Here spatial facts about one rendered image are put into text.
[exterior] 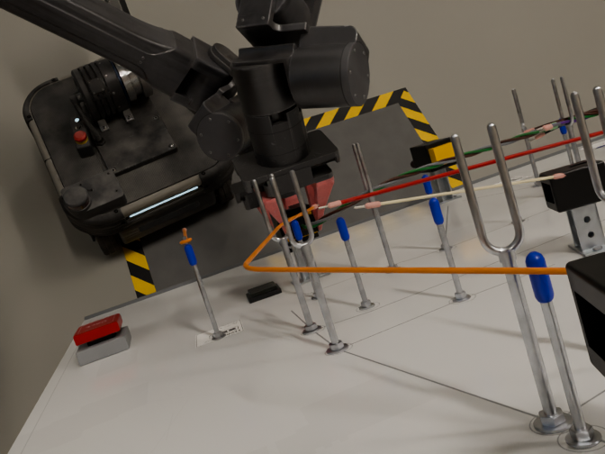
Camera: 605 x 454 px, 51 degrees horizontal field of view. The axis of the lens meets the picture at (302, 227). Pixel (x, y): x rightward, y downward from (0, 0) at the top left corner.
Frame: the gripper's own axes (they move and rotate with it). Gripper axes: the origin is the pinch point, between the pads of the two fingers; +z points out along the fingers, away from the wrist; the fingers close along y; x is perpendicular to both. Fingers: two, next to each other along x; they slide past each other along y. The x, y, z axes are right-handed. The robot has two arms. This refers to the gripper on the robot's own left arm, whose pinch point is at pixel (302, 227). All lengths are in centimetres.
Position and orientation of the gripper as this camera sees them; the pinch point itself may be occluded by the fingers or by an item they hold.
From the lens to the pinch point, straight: 70.4
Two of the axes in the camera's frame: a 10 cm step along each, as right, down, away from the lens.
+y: 9.3, -3.3, 1.4
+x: -2.9, -4.6, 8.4
